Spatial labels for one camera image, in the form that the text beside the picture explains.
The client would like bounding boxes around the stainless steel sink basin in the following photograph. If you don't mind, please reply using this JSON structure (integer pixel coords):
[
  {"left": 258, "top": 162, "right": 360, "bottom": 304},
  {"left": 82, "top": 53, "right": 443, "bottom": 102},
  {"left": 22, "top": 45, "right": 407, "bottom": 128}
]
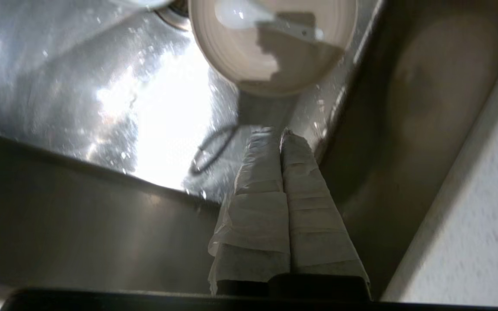
[{"left": 0, "top": 0, "right": 498, "bottom": 298}]

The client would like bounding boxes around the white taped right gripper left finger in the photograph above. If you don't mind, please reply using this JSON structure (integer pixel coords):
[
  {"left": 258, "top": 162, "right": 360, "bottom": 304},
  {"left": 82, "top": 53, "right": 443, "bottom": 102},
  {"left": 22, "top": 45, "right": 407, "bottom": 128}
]
[{"left": 208, "top": 127, "right": 291, "bottom": 296}]

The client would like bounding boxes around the beige round plate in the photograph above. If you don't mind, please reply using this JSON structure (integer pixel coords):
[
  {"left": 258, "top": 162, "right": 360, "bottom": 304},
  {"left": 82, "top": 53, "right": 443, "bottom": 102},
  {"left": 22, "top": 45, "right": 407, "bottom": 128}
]
[{"left": 188, "top": 0, "right": 358, "bottom": 97}]

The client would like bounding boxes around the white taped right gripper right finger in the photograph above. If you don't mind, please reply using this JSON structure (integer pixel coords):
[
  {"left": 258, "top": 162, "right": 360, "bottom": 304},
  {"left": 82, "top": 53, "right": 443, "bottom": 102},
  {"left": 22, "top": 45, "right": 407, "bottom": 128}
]
[{"left": 280, "top": 129, "right": 370, "bottom": 283}]

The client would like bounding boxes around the white bowl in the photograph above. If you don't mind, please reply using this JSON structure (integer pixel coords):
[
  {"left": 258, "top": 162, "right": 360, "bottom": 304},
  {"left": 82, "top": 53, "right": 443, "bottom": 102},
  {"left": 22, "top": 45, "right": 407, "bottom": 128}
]
[{"left": 111, "top": 0, "right": 176, "bottom": 10}]

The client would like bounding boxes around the round metal drain strainer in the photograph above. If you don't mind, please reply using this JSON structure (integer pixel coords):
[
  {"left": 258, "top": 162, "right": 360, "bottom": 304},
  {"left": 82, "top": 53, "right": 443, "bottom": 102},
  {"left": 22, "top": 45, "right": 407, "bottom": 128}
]
[{"left": 155, "top": 0, "right": 192, "bottom": 32}]

